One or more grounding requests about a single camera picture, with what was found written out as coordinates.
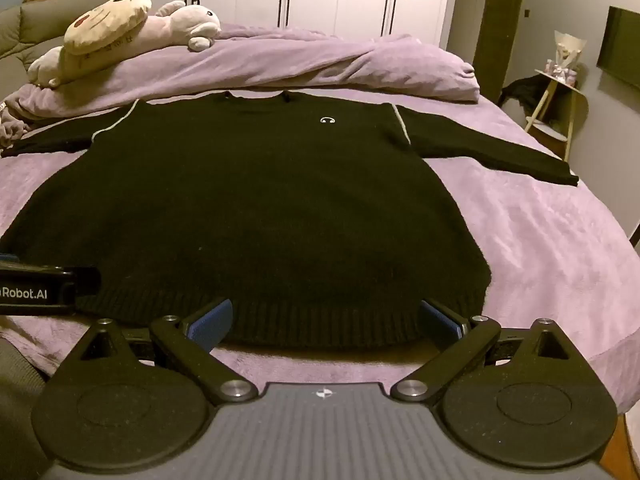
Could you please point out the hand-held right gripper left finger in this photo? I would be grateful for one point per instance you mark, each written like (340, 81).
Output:
(212, 326)

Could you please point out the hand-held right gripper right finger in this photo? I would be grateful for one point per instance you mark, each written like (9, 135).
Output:
(436, 321)

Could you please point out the black sock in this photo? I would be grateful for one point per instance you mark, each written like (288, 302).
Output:
(250, 210)

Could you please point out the pale pink bed sheet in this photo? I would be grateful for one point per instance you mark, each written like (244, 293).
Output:
(525, 240)

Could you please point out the dark olive cloth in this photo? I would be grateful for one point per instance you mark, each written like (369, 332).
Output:
(17, 410)

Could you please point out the cream plush toy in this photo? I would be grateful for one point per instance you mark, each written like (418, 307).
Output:
(47, 67)

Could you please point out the wooden side table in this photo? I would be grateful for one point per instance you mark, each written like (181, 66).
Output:
(565, 110)

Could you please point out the cream face plush cushion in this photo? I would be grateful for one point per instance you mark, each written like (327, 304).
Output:
(105, 22)

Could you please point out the purple duvet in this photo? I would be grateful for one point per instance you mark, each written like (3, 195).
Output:
(325, 60)

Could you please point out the white paper bouquet bag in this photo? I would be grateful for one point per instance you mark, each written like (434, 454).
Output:
(567, 55)

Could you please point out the dark wooden pillar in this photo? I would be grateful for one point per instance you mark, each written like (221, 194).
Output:
(500, 25)

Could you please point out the dark wall screen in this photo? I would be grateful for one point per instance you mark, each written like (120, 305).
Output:
(622, 47)

